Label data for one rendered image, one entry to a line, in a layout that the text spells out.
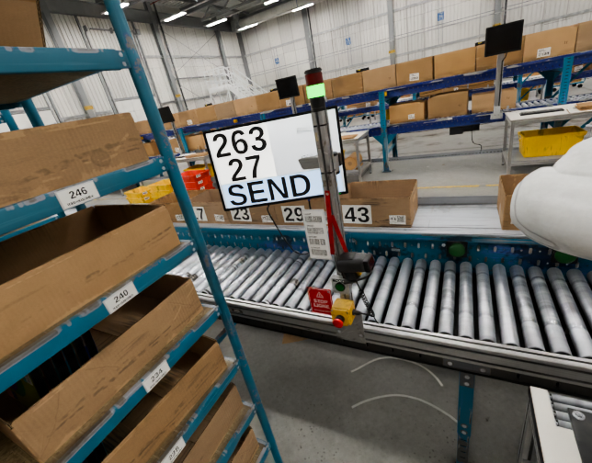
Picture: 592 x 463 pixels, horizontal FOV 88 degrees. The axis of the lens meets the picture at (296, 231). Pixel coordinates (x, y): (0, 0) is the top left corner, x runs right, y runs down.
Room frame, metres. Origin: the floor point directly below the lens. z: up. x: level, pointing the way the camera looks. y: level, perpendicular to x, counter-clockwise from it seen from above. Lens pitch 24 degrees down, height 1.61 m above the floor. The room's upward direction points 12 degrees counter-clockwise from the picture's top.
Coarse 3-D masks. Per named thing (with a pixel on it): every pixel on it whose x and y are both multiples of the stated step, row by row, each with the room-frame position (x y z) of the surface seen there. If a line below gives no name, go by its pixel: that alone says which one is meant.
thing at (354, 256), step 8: (344, 256) 0.89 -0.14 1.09; (352, 256) 0.87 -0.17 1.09; (360, 256) 0.86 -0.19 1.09; (368, 256) 0.85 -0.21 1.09; (336, 264) 0.88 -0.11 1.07; (344, 264) 0.87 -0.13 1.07; (352, 264) 0.85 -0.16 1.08; (360, 264) 0.84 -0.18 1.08; (368, 264) 0.83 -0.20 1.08; (344, 272) 0.87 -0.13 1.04; (352, 272) 0.86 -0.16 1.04; (360, 272) 0.85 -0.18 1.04; (368, 272) 0.83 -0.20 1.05; (344, 280) 0.89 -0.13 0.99; (352, 280) 0.87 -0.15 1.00
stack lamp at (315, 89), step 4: (320, 72) 0.94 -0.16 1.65; (308, 76) 0.94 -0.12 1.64; (312, 76) 0.93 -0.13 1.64; (316, 76) 0.93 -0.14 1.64; (320, 76) 0.94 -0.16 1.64; (308, 80) 0.94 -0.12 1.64; (312, 80) 0.93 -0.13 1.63; (316, 80) 0.93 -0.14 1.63; (320, 80) 0.94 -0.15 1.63; (308, 84) 0.94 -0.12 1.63; (312, 84) 0.94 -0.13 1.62; (316, 84) 0.93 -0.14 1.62; (320, 84) 0.94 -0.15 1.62; (308, 88) 0.95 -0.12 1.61; (312, 88) 0.94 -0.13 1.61; (316, 88) 0.93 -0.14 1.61; (320, 88) 0.94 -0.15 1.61; (308, 92) 0.95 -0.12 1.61; (312, 92) 0.94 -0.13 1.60; (316, 92) 0.93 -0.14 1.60; (320, 92) 0.93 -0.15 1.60; (308, 96) 0.95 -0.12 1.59; (312, 96) 0.94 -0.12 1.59
